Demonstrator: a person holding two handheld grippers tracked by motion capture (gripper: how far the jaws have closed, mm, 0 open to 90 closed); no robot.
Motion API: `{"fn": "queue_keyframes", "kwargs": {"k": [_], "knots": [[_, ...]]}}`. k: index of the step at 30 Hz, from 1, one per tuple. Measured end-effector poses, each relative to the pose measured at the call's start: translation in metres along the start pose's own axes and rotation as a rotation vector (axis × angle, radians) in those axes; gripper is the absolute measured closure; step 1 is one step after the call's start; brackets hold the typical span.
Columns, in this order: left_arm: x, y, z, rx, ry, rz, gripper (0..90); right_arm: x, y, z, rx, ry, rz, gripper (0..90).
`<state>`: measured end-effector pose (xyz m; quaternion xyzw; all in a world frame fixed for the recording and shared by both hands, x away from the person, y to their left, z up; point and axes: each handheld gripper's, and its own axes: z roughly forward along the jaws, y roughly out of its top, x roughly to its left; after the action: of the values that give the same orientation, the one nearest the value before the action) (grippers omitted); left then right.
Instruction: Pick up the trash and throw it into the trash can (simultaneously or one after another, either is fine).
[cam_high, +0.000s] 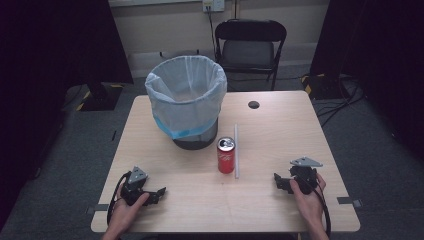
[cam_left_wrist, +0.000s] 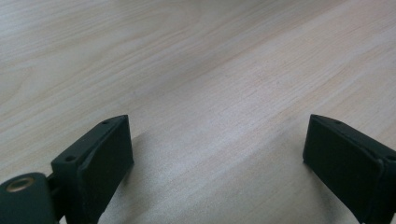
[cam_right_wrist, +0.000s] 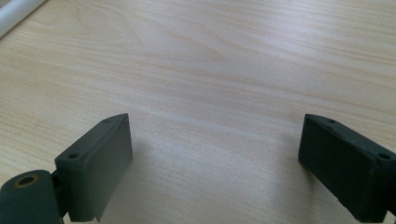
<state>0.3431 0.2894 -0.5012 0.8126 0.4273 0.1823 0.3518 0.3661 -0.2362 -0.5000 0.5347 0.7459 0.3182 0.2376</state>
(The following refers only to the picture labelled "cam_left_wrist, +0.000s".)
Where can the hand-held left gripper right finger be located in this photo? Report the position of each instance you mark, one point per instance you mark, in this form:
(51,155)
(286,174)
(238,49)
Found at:
(348,161)

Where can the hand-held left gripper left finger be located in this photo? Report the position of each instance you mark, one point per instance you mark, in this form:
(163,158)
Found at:
(99,168)

